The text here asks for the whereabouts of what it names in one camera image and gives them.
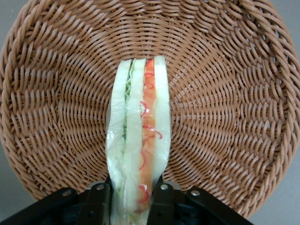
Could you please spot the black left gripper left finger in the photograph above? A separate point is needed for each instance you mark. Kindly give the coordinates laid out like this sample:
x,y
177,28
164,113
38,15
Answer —
x,y
58,206

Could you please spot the brown round wicker basket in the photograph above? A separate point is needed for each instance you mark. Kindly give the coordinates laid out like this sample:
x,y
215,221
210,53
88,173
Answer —
x,y
58,93

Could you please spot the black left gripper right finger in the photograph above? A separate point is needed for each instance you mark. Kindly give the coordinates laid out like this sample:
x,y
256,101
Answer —
x,y
187,208

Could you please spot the triangle sandwich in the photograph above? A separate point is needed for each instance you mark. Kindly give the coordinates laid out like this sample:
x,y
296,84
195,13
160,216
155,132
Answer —
x,y
133,129

